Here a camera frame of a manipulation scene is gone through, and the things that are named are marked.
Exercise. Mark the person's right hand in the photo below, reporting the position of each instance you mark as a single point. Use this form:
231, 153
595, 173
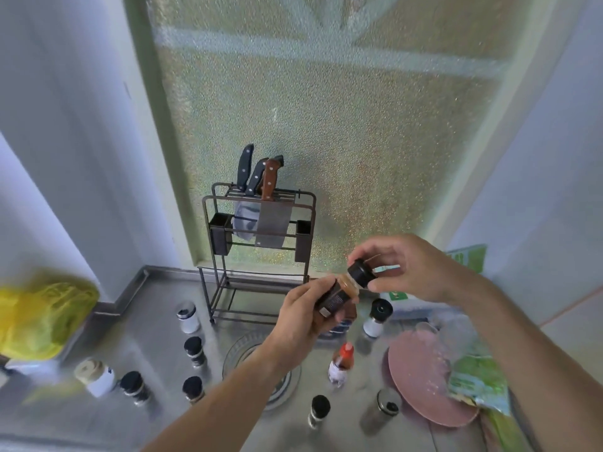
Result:
424, 268

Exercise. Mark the person's left hand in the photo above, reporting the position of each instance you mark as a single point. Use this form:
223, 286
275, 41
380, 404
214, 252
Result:
297, 324

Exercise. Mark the person's left thumb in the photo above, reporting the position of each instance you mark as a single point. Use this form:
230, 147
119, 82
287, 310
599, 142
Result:
316, 287

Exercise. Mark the person's right thumb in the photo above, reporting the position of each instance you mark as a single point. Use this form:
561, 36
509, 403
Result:
388, 283

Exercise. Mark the brown spice jar dark label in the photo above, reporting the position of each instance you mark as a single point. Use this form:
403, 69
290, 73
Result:
335, 296

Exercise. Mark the black jar cap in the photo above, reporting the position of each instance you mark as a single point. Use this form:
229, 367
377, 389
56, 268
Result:
362, 272

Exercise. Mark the person's left forearm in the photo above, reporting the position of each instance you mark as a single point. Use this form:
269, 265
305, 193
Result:
221, 404

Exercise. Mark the person's right forearm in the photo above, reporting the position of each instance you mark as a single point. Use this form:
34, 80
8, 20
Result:
532, 362

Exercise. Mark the white bottle black cap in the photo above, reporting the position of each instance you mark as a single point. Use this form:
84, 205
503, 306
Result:
378, 317

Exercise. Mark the dark blue jar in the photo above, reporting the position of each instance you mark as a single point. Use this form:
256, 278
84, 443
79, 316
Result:
343, 325

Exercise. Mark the green and white box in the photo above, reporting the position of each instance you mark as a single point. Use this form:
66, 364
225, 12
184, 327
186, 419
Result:
466, 259

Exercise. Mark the red-capped sauce bottle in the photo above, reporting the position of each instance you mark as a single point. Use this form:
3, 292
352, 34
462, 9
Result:
341, 364

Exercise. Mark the dark metal knife rack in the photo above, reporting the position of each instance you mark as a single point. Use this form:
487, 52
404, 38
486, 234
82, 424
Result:
221, 277

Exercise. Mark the pink round plate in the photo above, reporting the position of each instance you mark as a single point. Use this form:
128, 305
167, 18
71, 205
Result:
424, 376

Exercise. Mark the round metal drain cover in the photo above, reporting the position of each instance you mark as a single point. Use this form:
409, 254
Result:
240, 353

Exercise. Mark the black-lidded spice jar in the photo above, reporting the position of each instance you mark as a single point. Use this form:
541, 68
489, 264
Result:
319, 410
193, 389
194, 350
134, 386

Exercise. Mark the steel shaker black lid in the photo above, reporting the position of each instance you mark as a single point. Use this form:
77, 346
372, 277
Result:
382, 409

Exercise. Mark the green plastic food bag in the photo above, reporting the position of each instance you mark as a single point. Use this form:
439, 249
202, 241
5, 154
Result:
476, 381

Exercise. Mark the white jar silver lid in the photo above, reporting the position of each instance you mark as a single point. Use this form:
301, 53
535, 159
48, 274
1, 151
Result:
188, 317

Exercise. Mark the frosted glass window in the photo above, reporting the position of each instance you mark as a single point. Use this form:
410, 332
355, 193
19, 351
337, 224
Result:
339, 127

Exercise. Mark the white jar beige lid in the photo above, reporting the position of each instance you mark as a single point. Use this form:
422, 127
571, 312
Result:
96, 377

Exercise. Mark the yellow plastic bag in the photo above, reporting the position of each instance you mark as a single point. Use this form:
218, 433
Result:
42, 317

